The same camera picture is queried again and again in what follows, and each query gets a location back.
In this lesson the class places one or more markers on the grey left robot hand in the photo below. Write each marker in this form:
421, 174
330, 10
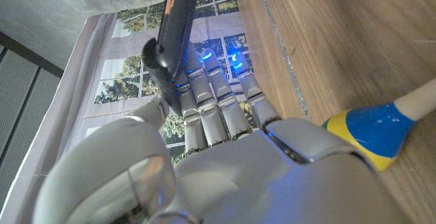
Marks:
238, 183

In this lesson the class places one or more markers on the black tv remote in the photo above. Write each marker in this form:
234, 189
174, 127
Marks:
180, 16

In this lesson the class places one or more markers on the grey tape outline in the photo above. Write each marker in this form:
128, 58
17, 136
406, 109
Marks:
282, 50

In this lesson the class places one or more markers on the colourful striped wooden maraca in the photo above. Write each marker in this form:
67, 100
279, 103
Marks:
371, 132

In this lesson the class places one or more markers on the printed window backdrop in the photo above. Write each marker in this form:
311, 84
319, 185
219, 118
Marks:
116, 81

